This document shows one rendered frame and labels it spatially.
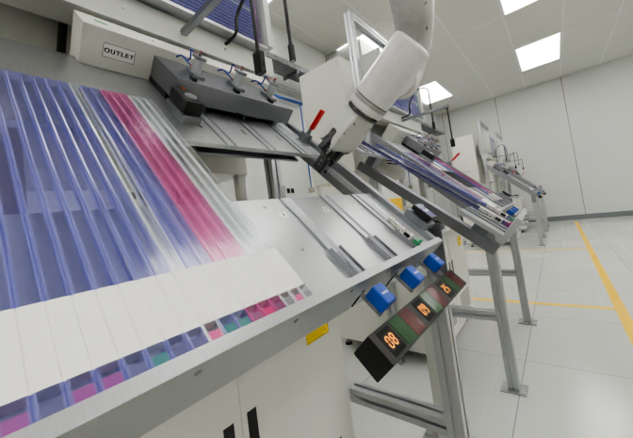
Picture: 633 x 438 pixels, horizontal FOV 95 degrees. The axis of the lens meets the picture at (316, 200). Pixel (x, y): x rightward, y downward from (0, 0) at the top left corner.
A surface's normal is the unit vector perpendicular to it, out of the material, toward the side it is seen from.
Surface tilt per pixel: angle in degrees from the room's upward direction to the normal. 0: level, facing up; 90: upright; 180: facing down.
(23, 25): 90
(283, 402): 90
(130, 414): 135
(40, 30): 90
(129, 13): 90
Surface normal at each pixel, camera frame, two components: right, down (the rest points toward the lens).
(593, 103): -0.64, 0.05
